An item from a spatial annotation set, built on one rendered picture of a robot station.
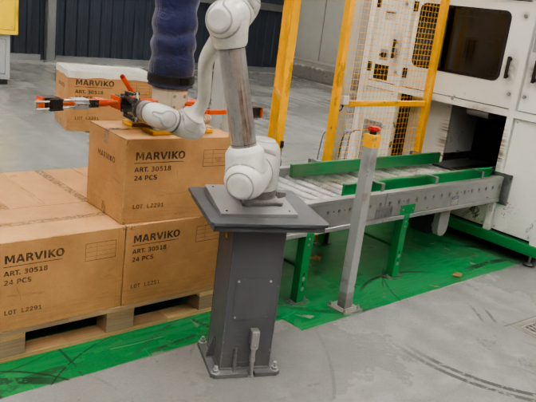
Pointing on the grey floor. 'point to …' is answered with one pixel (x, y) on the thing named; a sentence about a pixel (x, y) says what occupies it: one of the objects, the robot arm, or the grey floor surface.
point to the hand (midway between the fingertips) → (120, 101)
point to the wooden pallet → (116, 316)
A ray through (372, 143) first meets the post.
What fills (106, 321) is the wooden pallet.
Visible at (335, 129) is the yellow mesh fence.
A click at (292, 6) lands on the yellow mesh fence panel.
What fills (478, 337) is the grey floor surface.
